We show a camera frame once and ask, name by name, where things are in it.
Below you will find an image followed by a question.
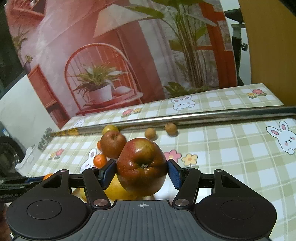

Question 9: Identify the orange mandarin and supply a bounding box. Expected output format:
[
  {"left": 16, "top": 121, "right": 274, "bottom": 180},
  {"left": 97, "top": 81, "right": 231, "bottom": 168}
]
[
  {"left": 93, "top": 154, "right": 107, "bottom": 168},
  {"left": 43, "top": 173, "right": 53, "bottom": 181},
  {"left": 97, "top": 141, "right": 102, "bottom": 151}
]

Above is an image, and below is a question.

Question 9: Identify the large yellow lemon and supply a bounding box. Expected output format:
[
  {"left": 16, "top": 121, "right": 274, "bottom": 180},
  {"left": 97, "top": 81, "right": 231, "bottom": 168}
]
[{"left": 104, "top": 174, "right": 137, "bottom": 201}]

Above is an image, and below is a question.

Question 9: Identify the small red apple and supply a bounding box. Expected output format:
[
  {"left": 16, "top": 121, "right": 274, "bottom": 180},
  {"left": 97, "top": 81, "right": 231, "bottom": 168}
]
[{"left": 100, "top": 131, "right": 127, "bottom": 159}]

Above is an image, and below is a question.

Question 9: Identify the large red apple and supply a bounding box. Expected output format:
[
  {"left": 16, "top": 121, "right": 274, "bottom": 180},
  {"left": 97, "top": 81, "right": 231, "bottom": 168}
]
[{"left": 116, "top": 138, "right": 168, "bottom": 197}]

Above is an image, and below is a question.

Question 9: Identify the brown longan fruit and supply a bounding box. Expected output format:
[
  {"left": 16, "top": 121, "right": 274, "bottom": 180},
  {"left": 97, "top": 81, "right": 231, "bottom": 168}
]
[
  {"left": 165, "top": 123, "right": 178, "bottom": 136},
  {"left": 144, "top": 128, "right": 157, "bottom": 140}
]

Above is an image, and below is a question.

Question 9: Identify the cream round plate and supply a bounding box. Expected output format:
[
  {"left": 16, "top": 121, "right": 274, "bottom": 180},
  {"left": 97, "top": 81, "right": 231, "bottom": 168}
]
[{"left": 136, "top": 185, "right": 178, "bottom": 204}]

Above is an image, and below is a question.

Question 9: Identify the white plastic basket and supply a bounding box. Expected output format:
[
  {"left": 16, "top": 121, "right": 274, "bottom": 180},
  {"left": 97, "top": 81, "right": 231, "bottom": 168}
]
[{"left": 16, "top": 145, "right": 41, "bottom": 176}]

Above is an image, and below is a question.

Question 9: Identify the grey washing machine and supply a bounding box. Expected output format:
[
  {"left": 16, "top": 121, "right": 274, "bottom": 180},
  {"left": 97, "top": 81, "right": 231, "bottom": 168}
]
[{"left": 0, "top": 123, "right": 25, "bottom": 177}]

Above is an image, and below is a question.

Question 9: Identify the yellow-green plum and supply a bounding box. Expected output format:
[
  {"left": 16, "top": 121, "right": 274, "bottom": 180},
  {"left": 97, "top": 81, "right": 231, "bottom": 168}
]
[{"left": 102, "top": 125, "right": 119, "bottom": 135}]

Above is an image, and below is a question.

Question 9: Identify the checkered bunny tablecloth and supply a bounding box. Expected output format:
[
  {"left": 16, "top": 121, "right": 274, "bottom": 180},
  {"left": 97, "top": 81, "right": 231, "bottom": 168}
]
[{"left": 27, "top": 84, "right": 295, "bottom": 240}]

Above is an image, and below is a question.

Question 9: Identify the telescopic metal pole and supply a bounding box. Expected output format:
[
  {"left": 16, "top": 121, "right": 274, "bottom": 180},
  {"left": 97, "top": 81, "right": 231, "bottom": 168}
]
[{"left": 38, "top": 105, "right": 296, "bottom": 150}]

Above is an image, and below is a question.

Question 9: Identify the printed room backdrop cloth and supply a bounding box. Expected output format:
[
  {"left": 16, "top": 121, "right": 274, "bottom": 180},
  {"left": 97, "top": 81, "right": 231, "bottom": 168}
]
[{"left": 1, "top": 1, "right": 237, "bottom": 127}]

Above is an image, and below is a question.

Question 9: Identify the black exercise bike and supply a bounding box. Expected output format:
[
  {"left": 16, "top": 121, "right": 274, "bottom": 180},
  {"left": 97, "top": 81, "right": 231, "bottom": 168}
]
[{"left": 224, "top": 8, "right": 248, "bottom": 86}]

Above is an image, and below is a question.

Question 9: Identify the wooden board panel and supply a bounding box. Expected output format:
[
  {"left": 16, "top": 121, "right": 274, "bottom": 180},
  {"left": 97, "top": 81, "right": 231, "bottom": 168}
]
[{"left": 239, "top": 1, "right": 295, "bottom": 105}]

